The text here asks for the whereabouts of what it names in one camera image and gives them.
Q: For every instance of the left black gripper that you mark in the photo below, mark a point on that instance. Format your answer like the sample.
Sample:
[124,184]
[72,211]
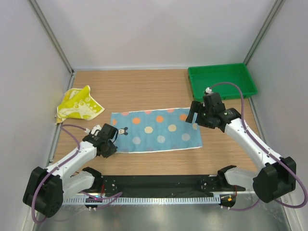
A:
[112,150]

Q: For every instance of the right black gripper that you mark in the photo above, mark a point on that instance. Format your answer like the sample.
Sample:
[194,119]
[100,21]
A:
[198,107]

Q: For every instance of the blue polka dot towel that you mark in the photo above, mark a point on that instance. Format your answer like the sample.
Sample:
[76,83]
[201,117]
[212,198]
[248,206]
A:
[159,130]

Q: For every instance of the yellow green patterned towel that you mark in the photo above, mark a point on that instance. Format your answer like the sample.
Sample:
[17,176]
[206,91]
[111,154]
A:
[78,104]

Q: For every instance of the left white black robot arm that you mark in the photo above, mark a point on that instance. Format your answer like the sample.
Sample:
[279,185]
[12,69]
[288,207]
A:
[62,173]

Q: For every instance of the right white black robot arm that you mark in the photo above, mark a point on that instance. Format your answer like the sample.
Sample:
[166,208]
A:
[260,156]

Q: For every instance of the green plastic tray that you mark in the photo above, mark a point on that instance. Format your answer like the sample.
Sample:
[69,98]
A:
[202,77]

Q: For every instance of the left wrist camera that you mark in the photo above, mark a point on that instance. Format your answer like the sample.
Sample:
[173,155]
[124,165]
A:
[106,132]

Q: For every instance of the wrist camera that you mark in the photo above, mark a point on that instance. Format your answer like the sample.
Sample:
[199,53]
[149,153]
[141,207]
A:
[213,103]
[106,132]

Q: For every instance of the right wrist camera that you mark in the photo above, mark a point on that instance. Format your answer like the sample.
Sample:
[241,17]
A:
[213,103]

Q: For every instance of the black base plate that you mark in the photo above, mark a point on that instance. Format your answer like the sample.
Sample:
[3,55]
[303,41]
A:
[201,183]

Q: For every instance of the aluminium frame rail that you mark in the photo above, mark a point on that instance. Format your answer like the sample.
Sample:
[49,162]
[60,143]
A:
[165,193]

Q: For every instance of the slotted cable duct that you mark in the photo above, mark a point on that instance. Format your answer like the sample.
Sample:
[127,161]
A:
[81,199]

